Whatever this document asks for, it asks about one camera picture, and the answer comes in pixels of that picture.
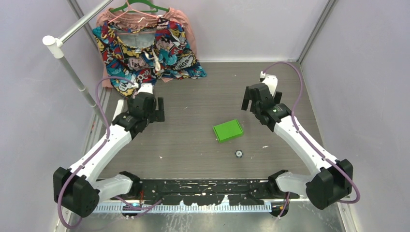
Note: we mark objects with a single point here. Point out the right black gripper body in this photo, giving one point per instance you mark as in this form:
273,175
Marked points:
277,97

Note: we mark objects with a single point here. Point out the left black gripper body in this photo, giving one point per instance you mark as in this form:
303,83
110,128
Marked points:
151,117

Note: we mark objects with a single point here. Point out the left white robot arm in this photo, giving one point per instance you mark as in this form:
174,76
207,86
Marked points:
77,188

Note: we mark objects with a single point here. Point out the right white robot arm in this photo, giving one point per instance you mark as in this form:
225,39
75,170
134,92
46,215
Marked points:
329,179

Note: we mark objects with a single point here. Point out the colorful patterned shirt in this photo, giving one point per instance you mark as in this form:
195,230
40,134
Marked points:
144,49

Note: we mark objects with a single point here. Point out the green clothes hanger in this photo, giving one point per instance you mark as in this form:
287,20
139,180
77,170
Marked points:
145,6

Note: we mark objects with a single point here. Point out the metal clothes rack pole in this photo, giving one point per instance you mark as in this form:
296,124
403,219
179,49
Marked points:
54,45

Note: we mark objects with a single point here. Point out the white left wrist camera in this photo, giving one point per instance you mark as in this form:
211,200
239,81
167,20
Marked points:
146,88

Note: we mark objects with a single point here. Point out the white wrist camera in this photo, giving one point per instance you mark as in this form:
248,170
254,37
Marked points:
146,88
270,80

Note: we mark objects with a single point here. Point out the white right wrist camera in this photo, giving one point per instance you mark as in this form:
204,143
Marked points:
270,80

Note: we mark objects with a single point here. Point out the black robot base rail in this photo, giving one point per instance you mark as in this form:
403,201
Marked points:
204,192

